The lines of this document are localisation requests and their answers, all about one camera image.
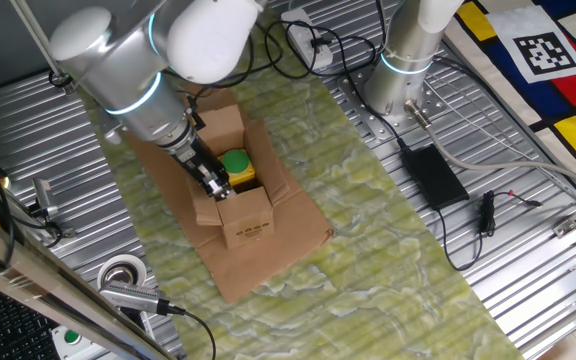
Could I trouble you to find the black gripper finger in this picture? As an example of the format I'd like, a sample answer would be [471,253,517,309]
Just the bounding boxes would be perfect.
[200,174,224,202]
[212,167,233,198]

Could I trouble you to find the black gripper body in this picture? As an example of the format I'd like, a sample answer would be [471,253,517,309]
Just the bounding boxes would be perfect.
[171,135,222,184]

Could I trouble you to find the brown cardboard box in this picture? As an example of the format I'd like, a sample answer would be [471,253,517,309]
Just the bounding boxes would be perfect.
[186,103,293,251]

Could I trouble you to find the yellow box green button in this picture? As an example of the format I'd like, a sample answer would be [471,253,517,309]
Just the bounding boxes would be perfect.
[217,148,258,190]

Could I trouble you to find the grey box green button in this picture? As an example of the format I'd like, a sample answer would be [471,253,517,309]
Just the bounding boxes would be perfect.
[50,324,97,360]

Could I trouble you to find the flat brown cardboard sheet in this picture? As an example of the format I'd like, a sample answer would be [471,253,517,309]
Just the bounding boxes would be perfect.
[122,84,335,305]

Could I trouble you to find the white rimmed metal dish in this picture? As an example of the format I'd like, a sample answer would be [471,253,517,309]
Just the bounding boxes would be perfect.
[96,253,148,291]

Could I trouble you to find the white ribbed module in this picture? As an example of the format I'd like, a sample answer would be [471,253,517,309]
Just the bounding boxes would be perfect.
[137,310,158,342]

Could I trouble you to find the green marble pattern mat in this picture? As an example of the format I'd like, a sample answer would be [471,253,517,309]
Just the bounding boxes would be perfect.
[80,9,527,360]

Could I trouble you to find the white power strip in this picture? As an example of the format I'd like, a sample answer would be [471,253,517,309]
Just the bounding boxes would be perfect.
[280,7,334,71]

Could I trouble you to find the thin white metal rod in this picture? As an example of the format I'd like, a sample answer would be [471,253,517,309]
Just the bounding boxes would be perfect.
[10,0,77,96]

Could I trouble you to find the black power adapter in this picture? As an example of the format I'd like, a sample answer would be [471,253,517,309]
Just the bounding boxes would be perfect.
[400,143,471,211]

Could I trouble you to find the black keyboard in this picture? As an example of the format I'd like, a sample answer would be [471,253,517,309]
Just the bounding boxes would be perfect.
[0,284,64,360]

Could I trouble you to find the white paper black tag marker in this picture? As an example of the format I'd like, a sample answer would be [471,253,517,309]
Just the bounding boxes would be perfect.
[485,4,576,85]

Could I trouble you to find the metal angle bracket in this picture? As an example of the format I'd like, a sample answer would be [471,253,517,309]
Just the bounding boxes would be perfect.
[98,112,125,147]

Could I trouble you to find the silver depth camera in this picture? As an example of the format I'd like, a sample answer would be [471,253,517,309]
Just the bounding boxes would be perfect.
[98,280,172,317]

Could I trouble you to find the black camera cable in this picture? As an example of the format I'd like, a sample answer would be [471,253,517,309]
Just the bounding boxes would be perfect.
[165,303,218,360]

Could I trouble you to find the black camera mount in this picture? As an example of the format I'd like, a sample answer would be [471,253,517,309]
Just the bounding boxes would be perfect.
[117,305,144,332]

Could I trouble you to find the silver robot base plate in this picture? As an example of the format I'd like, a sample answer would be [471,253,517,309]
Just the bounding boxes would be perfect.
[335,59,452,146]

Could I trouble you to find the small silver camera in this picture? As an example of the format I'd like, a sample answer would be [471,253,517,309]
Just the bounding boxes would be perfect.
[30,177,60,220]

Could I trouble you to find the black power cord with plug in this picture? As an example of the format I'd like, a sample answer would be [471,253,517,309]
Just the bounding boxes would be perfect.
[285,19,409,151]

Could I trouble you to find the black cables around arm base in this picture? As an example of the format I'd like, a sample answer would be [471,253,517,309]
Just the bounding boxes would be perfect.
[371,0,392,59]

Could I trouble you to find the black bundled cable red tip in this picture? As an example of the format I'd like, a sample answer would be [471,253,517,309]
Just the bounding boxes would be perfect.
[436,188,544,273]

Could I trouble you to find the grey robot cable metal connector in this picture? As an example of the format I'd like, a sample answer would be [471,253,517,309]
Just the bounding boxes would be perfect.
[403,98,576,196]

